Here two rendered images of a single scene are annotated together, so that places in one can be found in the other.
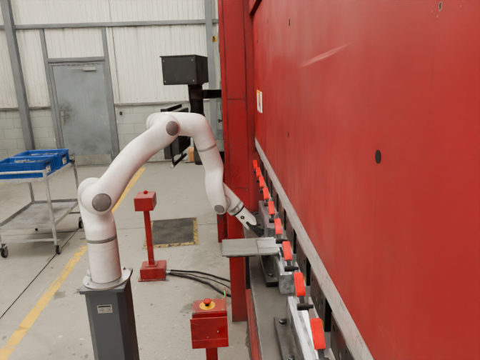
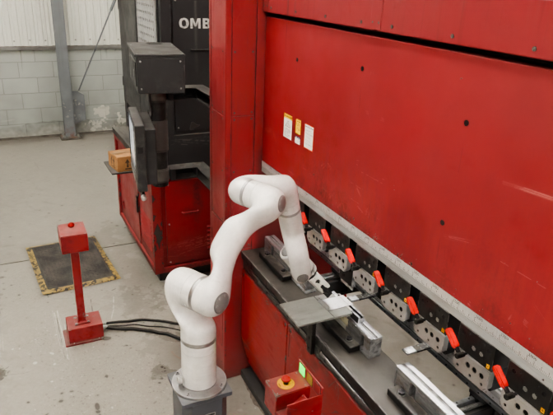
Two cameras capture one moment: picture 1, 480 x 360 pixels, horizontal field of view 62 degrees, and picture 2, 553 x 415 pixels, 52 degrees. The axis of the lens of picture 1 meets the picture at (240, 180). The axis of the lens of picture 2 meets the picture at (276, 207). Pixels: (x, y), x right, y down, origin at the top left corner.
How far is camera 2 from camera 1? 1.12 m
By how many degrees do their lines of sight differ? 24
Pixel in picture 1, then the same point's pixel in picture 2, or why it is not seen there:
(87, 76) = not seen: outside the picture
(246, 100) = (254, 116)
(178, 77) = (160, 84)
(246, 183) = not seen: hidden behind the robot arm
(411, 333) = not seen: outside the picture
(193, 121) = (286, 187)
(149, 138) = (257, 217)
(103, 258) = (209, 362)
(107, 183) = (224, 280)
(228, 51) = (236, 57)
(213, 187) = (299, 256)
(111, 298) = (216, 404)
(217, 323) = (313, 403)
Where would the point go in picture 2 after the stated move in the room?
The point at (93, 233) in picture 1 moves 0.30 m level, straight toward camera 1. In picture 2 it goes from (200, 337) to (264, 383)
